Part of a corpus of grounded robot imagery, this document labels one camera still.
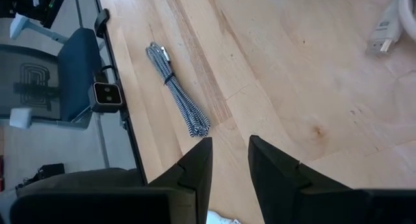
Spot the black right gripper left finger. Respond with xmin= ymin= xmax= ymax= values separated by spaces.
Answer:
xmin=146 ymin=136 xmax=214 ymax=224

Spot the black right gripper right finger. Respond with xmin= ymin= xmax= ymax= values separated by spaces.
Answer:
xmin=248 ymin=134 xmax=370 ymax=224

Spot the black white braided cable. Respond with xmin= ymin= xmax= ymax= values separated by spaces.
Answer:
xmin=145 ymin=41 xmax=212 ymax=138

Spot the thick white cable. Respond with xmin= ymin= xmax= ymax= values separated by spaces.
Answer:
xmin=365 ymin=0 xmax=416 ymax=58

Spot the small black table clamp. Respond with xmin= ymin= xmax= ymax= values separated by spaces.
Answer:
xmin=87 ymin=81 xmax=124 ymax=114

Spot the blue mesh office chair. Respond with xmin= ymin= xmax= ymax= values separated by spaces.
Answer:
xmin=0 ymin=12 xmax=104 ymax=131

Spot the black edge clamp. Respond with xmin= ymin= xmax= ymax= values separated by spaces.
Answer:
xmin=94 ymin=8 xmax=111 ymax=39

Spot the black table frame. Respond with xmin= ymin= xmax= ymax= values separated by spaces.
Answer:
xmin=92 ymin=0 xmax=150 ymax=186

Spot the black leader gripper handle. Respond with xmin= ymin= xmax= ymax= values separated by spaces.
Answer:
xmin=0 ymin=0 xmax=69 ymax=29

